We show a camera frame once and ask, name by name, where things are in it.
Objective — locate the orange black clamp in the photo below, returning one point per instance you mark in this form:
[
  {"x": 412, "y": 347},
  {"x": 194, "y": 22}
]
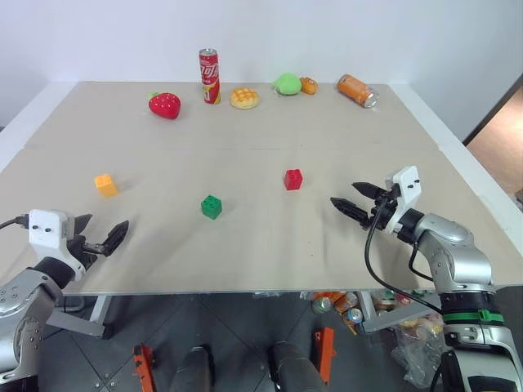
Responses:
[
  {"x": 324, "y": 355},
  {"x": 144, "y": 367}
]

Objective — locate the brown wooden board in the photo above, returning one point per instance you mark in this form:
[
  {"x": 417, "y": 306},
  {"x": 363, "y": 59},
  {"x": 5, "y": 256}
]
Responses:
[{"x": 496, "y": 143}]

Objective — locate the dark rounded shape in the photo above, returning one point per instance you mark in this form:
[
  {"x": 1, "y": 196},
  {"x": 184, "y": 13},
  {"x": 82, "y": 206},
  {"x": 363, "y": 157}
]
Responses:
[
  {"x": 292, "y": 367},
  {"x": 192, "y": 369}
]

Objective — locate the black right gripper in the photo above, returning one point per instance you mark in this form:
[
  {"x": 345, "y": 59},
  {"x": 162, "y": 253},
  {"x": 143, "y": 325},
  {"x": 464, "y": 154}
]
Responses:
[{"x": 384, "y": 208}]

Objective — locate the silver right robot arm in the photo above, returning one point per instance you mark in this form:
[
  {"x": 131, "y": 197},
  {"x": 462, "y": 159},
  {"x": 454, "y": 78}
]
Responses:
[{"x": 461, "y": 261}]

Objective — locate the red toy block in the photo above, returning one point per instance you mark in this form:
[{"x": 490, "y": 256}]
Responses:
[{"x": 293, "y": 179}]

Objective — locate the orange soda can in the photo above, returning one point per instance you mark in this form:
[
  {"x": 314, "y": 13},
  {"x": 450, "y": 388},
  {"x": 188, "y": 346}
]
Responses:
[{"x": 355, "y": 90}]

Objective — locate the green toy fruit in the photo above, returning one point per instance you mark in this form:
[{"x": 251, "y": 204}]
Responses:
[{"x": 287, "y": 84}]

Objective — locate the green toy block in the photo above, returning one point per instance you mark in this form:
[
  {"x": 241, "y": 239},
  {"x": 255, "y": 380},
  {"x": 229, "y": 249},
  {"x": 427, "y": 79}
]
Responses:
[{"x": 211, "y": 207}]

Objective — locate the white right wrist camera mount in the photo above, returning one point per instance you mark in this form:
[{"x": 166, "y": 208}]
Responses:
[{"x": 406, "y": 185}]

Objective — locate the grey table leg bracket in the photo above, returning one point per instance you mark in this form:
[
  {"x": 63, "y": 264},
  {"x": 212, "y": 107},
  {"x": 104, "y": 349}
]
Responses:
[
  {"x": 392, "y": 316},
  {"x": 79, "y": 322}
]

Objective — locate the yellow toy block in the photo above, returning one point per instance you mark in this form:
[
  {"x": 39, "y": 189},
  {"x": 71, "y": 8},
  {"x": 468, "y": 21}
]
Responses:
[{"x": 106, "y": 185}]

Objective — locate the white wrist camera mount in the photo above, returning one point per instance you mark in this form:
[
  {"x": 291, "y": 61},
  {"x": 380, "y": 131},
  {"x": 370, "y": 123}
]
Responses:
[
  {"x": 406, "y": 185},
  {"x": 46, "y": 230}
]

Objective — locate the yellow toy bun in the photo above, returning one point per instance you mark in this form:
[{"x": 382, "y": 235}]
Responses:
[{"x": 244, "y": 99}]

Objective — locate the red toy strawberry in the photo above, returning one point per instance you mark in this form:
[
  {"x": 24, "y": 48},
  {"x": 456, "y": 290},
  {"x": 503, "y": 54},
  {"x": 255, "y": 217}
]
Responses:
[{"x": 164, "y": 105}]

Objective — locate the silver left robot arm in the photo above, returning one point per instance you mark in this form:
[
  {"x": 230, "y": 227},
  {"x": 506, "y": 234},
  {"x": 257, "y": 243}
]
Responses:
[{"x": 24, "y": 302}]

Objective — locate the clear plastic bag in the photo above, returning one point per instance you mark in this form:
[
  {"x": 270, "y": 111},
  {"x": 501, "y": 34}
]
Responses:
[{"x": 418, "y": 351}]

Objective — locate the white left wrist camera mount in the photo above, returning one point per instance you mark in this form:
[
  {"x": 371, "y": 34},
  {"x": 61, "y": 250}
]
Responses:
[{"x": 46, "y": 230}]

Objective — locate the small orange toy bread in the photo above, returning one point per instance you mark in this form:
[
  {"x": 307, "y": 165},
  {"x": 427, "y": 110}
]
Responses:
[{"x": 309, "y": 85}]

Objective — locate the silver-top drink can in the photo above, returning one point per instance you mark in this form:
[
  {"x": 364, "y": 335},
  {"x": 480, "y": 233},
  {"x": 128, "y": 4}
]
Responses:
[{"x": 354, "y": 316}]

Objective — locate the green-top drink can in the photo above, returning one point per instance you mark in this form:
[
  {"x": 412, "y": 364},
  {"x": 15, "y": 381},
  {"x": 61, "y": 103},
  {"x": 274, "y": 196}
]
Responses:
[{"x": 322, "y": 305}]

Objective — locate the tall red cola can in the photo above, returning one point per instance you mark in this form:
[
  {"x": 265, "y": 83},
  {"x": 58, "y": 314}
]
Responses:
[{"x": 210, "y": 77}]

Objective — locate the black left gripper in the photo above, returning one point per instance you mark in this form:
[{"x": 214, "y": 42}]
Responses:
[{"x": 79, "y": 249}]

